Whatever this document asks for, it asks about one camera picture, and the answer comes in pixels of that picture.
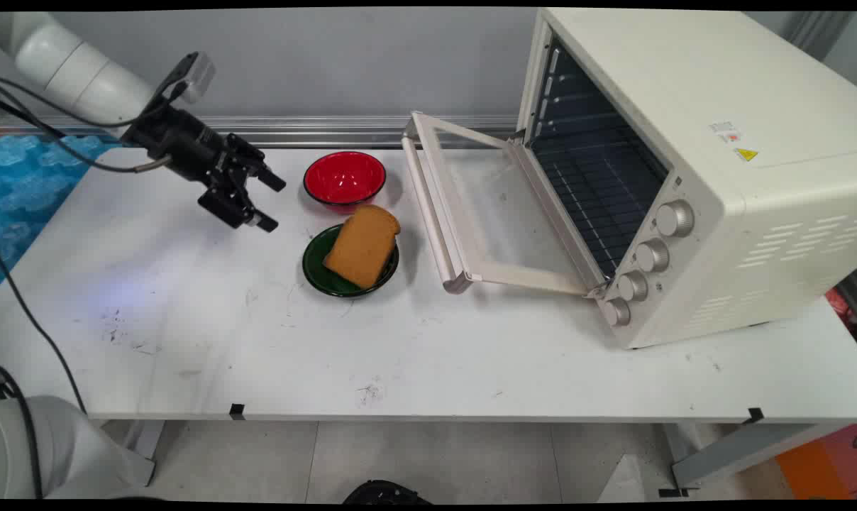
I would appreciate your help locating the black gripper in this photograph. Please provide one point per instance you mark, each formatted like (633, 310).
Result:
(187, 149)

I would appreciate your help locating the cream glass oven door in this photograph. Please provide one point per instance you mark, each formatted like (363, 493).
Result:
(435, 213)

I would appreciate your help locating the dark green plate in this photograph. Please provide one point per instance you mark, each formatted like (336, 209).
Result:
(316, 259)

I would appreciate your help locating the red bowl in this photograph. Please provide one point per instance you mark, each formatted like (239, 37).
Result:
(344, 177)

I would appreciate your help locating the brown bread slice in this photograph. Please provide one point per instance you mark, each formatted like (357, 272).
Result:
(361, 245)

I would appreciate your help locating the blue bubble mat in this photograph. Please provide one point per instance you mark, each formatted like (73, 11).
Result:
(31, 184)

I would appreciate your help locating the grey table leg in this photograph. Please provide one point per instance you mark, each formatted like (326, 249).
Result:
(748, 451)
(141, 440)

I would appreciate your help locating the black object on floor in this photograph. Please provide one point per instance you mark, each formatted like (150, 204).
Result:
(386, 493)

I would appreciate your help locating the silver oven knob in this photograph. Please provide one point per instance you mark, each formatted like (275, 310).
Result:
(617, 311)
(653, 255)
(633, 285)
(675, 218)

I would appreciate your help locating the white label sticker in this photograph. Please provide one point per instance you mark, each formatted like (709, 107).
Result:
(726, 131)

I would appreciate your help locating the yellow warning sticker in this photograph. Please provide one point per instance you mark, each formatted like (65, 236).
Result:
(746, 154)

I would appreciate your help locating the cream toaster oven body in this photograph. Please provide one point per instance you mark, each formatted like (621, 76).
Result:
(755, 213)

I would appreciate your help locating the red patterned object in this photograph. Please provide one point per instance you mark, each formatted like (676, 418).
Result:
(843, 312)

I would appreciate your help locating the orange box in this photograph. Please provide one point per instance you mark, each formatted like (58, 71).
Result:
(822, 465)

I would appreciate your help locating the aluminium wall rail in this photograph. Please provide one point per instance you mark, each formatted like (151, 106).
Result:
(315, 131)

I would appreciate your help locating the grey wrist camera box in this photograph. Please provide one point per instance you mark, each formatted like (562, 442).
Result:
(196, 74)

